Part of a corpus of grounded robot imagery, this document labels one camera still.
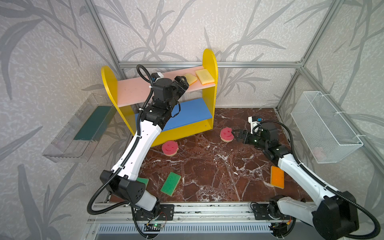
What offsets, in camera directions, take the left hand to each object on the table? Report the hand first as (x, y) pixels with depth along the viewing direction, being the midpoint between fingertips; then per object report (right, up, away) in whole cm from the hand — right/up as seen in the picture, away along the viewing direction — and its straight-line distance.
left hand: (184, 76), depth 67 cm
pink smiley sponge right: (+24, -30, +32) cm, 50 cm away
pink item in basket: (+66, -38, +5) cm, 76 cm away
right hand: (+27, -24, +13) cm, 39 cm away
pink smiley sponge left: (-12, -38, +27) cm, 48 cm away
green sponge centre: (-10, -56, +15) cm, 58 cm away
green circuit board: (-13, -70, +3) cm, 72 cm away
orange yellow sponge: (+50, -53, +16) cm, 74 cm away
